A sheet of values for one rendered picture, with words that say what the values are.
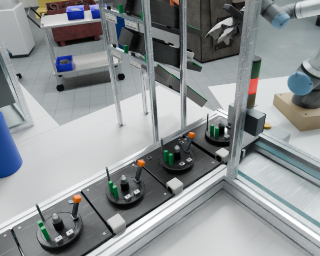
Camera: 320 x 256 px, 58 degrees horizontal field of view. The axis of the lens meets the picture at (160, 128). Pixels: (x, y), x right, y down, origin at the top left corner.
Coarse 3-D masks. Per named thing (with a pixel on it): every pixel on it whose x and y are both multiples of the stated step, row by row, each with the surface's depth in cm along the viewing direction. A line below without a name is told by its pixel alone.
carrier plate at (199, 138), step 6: (210, 120) 137; (216, 120) 137; (198, 126) 134; (204, 126) 134; (198, 132) 130; (204, 132) 130; (186, 138) 128; (198, 138) 127; (204, 138) 126; (198, 144) 123; (204, 144) 123; (210, 144) 123; (204, 150) 121; (210, 150) 119; (216, 150) 119; (228, 150) 119; (222, 162) 114
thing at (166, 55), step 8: (144, 40) 119; (152, 40) 126; (160, 40) 128; (136, 48) 125; (144, 48) 119; (160, 48) 115; (168, 48) 117; (176, 48) 119; (160, 56) 117; (168, 56) 119; (176, 56) 121; (168, 64) 121; (176, 64) 123
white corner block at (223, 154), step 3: (219, 150) 116; (222, 150) 116; (225, 150) 116; (216, 153) 115; (219, 153) 114; (222, 153) 114; (225, 153) 114; (228, 153) 114; (216, 156) 116; (219, 156) 114; (222, 156) 113; (225, 156) 113; (216, 159) 117; (219, 159) 115; (222, 159) 114; (225, 159) 114; (225, 162) 115
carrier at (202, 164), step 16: (176, 144) 124; (192, 144) 123; (144, 160) 117; (160, 160) 113; (176, 160) 113; (192, 160) 112; (208, 160) 115; (160, 176) 109; (176, 176) 108; (192, 176) 108; (176, 192) 102
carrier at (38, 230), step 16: (80, 192) 105; (48, 208) 99; (64, 208) 99; (80, 208) 98; (32, 224) 94; (48, 224) 91; (64, 224) 91; (80, 224) 91; (96, 224) 93; (32, 240) 89; (48, 240) 87; (64, 240) 86; (80, 240) 88; (96, 240) 88
